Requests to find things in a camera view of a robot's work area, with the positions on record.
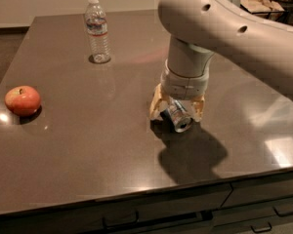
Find dark drawer left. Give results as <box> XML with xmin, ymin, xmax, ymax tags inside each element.
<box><xmin>0</xmin><ymin>184</ymin><xmax>231</xmax><ymax>234</ymax></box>

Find black drawer handle right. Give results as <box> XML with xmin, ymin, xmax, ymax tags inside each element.
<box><xmin>273</xmin><ymin>203</ymin><xmax>293</xmax><ymax>217</ymax></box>

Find black lower drawer handle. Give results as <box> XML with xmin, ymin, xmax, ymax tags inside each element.
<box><xmin>251</xmin><ymin>222</ymin><xmax>272</xmax><ymax>234</ymax></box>

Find dark drawer right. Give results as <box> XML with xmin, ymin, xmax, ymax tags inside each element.
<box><xmin>222</xmin><ymin>172</ymin><xmax>293</xmax><ymax>208</ymax></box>

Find black drawer handle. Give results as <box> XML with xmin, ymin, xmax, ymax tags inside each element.
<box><xmin>251</xmin><ymin>222</ymin><xmax>272</xmax><ymax>234</ymax></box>
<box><xmin>102</xmin><ymin>210</ymin><xmax>140</xmax><ymax>230</ymax></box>
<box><xmin>273</xmin><ymin>203</ymin><xmax>293</xmax><ymax>217</ymax></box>

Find black drawer handle left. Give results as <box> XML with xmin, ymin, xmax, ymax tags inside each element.
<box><xmin>102</xmin><ymin>210</ymin><xmax>140</xmax><ymax>230</ymax></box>

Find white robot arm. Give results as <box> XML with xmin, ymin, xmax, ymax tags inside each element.
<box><xmin>149</xmin><ymin>0</ymin><xmax>293</xmax><ymax>122</ymax></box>

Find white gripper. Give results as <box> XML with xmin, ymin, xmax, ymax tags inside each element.
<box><xmin>149</xmin><ymin>61</ymin><xmax>209</xmax><ymax>122</ymax></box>

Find white napkins in basket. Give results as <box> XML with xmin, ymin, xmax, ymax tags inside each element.
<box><xmin>240</xmin><ymin>0</ymin><xmax>283</xmax><ymax>13</ymax></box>

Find red apple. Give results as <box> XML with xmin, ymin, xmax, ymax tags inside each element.
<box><xmin>5</xmin><ymin>86</ymin><xmax>41</xmax><ymax>117</ymax></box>

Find black wire napkin basket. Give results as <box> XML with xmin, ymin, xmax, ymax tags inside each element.
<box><xmin>240</xmin><ymin>0</ymin><xmax>285</xmax><ymax>20</ymax></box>

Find clear plastic water bottle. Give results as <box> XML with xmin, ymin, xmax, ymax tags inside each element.
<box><xmin>84</xmin><ymin>0</ymin><xmax>111</xmax><ymax>63</ymax></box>

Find dark drawer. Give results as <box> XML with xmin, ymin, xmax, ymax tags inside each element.
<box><xmin>0</xmin><ymin>184</ymin><xmax>231</xmax><ymax>234</ymax></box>
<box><xmin>222</xmin><ymin>172</ymin><xmax>293</xmax><ymax>208</ymax></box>

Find silver blue redbull can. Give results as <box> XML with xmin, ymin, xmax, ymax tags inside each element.
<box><xmin>164</xmin><ymin>99</ymin><xmax>192</xmax><ymax>133</ymax></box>

